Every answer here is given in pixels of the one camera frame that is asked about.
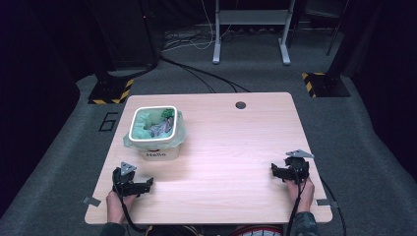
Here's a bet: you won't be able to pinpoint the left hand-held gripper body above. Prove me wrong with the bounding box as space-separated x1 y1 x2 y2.
111 161 147 198

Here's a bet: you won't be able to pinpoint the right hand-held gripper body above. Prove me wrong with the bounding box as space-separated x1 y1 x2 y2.
283 148 315 183

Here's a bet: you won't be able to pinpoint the white plastic trash bin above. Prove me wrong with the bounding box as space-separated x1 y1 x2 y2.
128 105 182 162

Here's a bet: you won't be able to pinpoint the light green plastic bag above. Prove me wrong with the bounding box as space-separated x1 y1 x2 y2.
122 107 187 152

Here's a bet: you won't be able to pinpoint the person's left hand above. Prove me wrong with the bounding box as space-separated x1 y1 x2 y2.
105 189 138 226

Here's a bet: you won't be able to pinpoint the grey tape piece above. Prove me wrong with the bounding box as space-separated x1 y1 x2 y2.
82 196 102 207
316 198 339 208

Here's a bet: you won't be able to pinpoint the crumpled plastic wrappers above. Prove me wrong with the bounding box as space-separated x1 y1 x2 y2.
147 117 175 139

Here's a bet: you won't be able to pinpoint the black yellow striped stand base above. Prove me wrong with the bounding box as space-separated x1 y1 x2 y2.
87 73 136 105
301 71 351 99

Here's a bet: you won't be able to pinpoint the left hand-held gripper cable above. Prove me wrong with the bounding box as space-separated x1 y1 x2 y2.
112 176 148 234

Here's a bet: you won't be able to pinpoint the hand-held gripper cable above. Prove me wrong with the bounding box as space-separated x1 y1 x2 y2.
112 176 148 234
286 176 310 236

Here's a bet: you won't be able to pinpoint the right hand-held gripper cable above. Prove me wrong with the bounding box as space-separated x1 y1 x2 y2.
286 176 310 236

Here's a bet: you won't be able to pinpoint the black cable beside table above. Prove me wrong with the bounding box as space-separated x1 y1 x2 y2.
319 176 348 236

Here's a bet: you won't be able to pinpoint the black floor cables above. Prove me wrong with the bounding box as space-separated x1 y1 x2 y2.
159 56 251 93

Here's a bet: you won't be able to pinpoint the black stand post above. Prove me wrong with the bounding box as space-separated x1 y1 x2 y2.
84 0 159 77
327 0 386 81

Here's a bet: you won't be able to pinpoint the white floor cables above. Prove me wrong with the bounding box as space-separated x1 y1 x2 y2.
161 0 232 53

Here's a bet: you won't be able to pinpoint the white metal desk frame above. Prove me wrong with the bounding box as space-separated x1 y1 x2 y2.
211 0 296 66

